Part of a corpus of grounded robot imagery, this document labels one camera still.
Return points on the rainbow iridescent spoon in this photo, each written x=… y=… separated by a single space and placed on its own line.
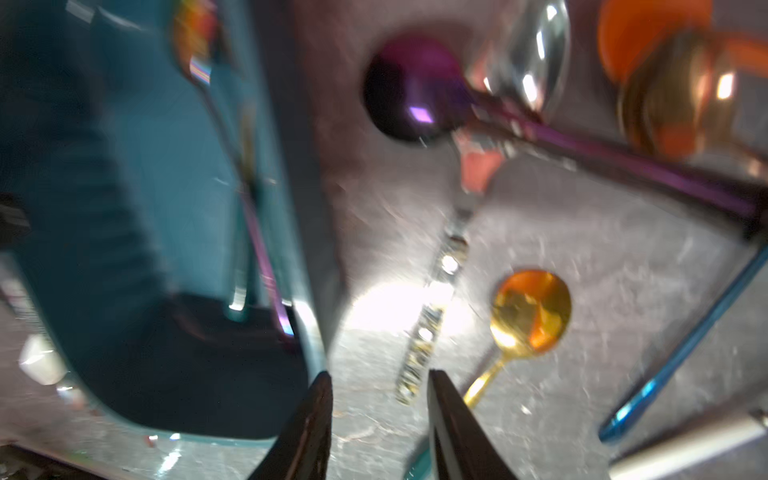
x=195 y=39

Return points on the silver spoon patterned handle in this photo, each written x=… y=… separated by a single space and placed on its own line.
x=524 y=64

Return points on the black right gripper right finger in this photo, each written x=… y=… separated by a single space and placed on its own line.
x=459 y=448

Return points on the silver steel spoon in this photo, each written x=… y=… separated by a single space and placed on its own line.
x=681 y=102

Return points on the purple metal spoon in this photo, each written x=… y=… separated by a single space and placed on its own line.
x=415 y=91

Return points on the blue metal spoon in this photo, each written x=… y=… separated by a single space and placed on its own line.
x=641 y=397

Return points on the gold spoon white handle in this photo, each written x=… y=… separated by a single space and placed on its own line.
x=691 y=448

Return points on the orange plastic spoon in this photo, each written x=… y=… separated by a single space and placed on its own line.
x=628 y=31

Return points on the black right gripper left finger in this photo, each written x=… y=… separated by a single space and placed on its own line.
x=302 y=450

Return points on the teal plastic storage box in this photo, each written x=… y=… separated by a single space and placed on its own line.
x=112 y=158

